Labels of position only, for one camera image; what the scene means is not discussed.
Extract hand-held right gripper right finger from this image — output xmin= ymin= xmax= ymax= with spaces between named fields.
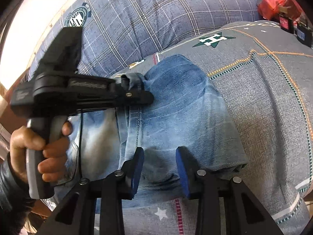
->
xmin=175 ymin=146 xmax=285 ymax=235

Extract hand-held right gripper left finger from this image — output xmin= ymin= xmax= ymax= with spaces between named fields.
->
xmin=37 ymin=147 xmax=145 ymax=235

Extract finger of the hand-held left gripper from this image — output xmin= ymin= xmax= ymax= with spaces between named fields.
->
xmin=116 ymin=76 xmax=154 ymax=108

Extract faded blue jeans pants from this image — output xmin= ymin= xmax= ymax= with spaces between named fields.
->
xmin=52 ymin=54 xmax=248 ymax=213

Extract person's left hand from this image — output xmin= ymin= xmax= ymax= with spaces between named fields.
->
xmin=10 ymin=121 xmax=73 ymax=183

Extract blue plaid pillow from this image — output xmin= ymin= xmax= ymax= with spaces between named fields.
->
xmin=28 ymin=0 xmax=267 ymax=81

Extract grey star-print bedsheet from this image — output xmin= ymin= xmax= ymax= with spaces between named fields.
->
xmin=94 ymin=20 xmax=313 ymax=235

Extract small black box red label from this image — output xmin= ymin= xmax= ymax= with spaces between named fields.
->
xmin=279 ymin=13 xmax=294 ymax=33

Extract red plastic bag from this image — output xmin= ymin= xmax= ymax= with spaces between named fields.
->
xmin=257 ymin=0 xmax=304 ymax=21

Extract small black box blue label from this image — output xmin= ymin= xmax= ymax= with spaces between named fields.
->
xmin=296 ymin=22 xmax=313 ymax=47

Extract thin black cable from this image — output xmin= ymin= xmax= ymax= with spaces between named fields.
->
xmin=77 ymin=111 xmax=85 ymax=180

